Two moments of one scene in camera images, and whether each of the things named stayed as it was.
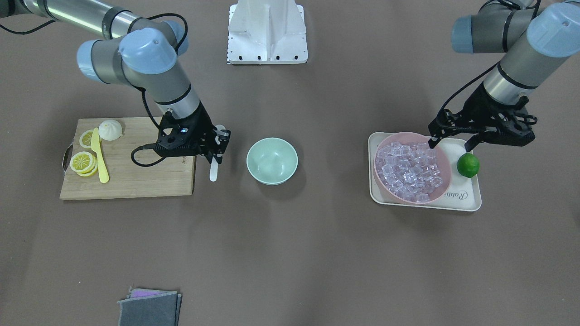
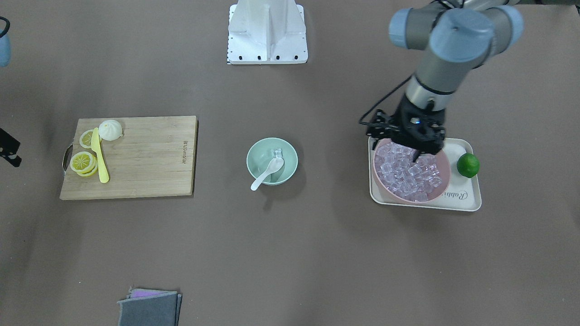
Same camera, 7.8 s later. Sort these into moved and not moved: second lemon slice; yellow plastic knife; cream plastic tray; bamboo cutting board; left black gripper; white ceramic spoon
Moved: white ceramic spoon; left black gripper
Not moved: bamboo cutting board; yellow plastic knife; cream plastic tray; second lemon slice
